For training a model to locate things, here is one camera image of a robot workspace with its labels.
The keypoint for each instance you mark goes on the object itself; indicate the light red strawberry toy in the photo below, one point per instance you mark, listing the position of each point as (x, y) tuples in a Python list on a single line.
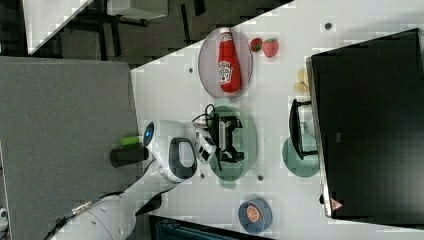
[(270, 47)]

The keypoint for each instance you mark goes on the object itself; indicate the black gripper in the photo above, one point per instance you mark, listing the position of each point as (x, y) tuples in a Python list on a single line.
[(225, 126)]

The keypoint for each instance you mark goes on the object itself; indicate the green plastic strainer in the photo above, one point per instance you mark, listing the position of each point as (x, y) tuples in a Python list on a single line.
[(244, 140)]

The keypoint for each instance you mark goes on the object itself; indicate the black cup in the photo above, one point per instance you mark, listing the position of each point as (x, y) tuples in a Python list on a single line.
[(128, 155)]

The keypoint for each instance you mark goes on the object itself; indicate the peeled banana toy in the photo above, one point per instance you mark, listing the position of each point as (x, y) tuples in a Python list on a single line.
[(302, 85)]

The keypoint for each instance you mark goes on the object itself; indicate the pink round plate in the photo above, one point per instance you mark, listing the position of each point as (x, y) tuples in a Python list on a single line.
[(208, 63)]

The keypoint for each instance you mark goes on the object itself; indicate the red ketchup bottle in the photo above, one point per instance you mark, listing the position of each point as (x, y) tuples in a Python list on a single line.
[(229, 73)]

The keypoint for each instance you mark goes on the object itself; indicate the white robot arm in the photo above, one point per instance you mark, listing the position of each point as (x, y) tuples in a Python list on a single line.
[(177, 148)]

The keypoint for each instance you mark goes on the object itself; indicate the black toaster oven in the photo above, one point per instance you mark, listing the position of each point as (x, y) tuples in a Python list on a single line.
[(368, 114)]

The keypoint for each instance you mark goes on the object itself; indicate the green lime toy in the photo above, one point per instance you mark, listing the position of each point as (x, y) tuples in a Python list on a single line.
[(131, 140)]

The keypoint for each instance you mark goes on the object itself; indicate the orange slice toy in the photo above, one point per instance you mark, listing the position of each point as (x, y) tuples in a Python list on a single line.
[(253, 213)]

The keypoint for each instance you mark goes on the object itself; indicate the small green plate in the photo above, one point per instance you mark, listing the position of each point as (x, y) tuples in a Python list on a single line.
[(304, 167)]

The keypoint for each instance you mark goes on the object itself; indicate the dark red strawberry toy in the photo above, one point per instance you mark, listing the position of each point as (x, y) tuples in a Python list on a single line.
[(256, 44)]

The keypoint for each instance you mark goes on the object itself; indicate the blue bowl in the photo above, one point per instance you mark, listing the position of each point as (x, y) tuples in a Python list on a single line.
[(255, 227)]

